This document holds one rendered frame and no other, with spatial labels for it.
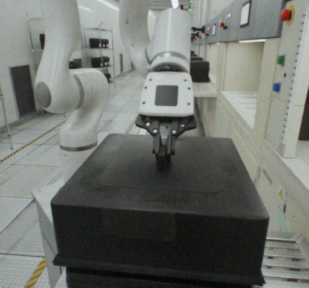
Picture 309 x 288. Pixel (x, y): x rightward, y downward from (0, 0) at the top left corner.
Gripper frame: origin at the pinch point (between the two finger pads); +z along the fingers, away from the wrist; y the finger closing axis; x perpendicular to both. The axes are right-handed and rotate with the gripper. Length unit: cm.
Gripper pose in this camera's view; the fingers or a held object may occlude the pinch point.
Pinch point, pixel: (163, 147)
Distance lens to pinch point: 45.3
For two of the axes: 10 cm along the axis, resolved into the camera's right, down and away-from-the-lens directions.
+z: -0.8, 9.0, -4.4
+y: 9.9, 0.4, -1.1
